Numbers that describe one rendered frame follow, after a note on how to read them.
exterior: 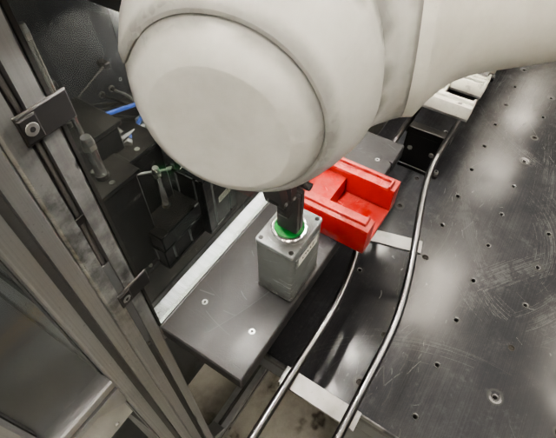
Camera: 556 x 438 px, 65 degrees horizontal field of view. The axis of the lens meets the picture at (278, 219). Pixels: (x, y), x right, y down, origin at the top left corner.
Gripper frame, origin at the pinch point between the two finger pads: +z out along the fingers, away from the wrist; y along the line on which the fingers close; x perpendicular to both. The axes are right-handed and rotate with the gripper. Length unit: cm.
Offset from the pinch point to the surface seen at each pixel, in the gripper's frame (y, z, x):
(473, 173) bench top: -63, 39, 17
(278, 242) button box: 2.8, 4.0, 0.1
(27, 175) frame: 21.1, -18.1, -10.6
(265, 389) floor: -6, 107, -11
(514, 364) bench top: -19, 39, 38
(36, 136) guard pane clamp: 19.2, -20.8, -10.2
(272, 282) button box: 3.8, 12.9, -0.3
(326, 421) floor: -9, 107, 11
